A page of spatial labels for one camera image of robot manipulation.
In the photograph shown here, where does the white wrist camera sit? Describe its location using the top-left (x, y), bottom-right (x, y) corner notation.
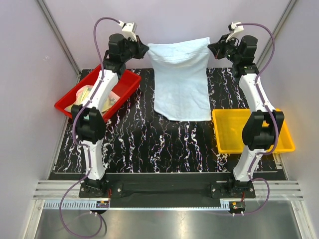
top-left (226, 22), bottom-right (244, 42)
top-left (118, 21), bottom-right (137, 42)

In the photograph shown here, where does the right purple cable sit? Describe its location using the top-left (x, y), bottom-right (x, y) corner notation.
top-left (206, 22), bottom-right (280, 216)

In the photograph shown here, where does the white slotted cable duct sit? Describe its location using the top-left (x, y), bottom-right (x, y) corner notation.
top-left (43, 200), bottom-right (106, 210)

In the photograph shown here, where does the purple cable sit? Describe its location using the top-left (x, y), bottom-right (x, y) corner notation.
top-left (58, 16), bottom-right (125, 237)
top-left (206, 22), bottom-right (280, 216)

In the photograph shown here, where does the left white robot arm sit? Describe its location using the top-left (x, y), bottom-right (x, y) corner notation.
top-left (71, 33), bottom-right (149, 197)

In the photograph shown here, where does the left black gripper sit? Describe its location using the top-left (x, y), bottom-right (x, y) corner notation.
top-left (121, 34), bottom-right (149, 62)

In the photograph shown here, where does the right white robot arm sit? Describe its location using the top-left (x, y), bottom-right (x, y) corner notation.
top-left (208, 34), bottom-right (285, 198)

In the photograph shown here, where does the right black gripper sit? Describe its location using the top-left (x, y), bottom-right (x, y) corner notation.
top-left (207, 34), bottom-right (240, 64)

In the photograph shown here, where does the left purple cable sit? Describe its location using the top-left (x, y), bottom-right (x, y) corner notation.
top-left (58, 16), bottom-right (125, 237)

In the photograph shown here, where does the right connector box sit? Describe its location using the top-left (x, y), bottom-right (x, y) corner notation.
top-left (230, 201), bottom-right (246, 212)

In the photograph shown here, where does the connector box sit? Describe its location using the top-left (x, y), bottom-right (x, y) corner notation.
top-left (230, 201), bottom-right (246, 212)
top-left (96, 201), bottom-right (110, 209)

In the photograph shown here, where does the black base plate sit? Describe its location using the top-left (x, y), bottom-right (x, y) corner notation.
top-left (79, 181), bottom-right (256, 199)

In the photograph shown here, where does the yellow plastic bin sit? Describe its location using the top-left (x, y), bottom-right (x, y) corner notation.
top-left (212, 109), bottom-right (296, 154)

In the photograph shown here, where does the light blue towel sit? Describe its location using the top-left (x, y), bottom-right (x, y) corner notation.
top-left (148, 37), bottom-right (211, 121)

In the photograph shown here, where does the aluminium rail frame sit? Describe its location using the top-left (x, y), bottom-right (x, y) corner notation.
top-left (33, 180), bottom-right (303, 201)

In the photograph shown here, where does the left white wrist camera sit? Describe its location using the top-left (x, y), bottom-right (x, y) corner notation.
top-left (118, 21), bottom-right (137, 42)

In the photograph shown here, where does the left connector box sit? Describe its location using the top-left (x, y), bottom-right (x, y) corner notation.
top-left (96, 201), bottom-right (110, 209)

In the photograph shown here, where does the red plastic bin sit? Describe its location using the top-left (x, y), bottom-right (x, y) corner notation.
top-left (54, 66), bottom-right (141, 122)

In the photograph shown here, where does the pastel yellow pink towel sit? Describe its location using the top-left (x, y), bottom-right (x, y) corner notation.
top-left (64, 85), bottom-right (120, 114)

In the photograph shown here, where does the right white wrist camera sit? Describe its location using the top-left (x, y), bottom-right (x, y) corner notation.
top-left (226, 22), bottom-right (244, 42)

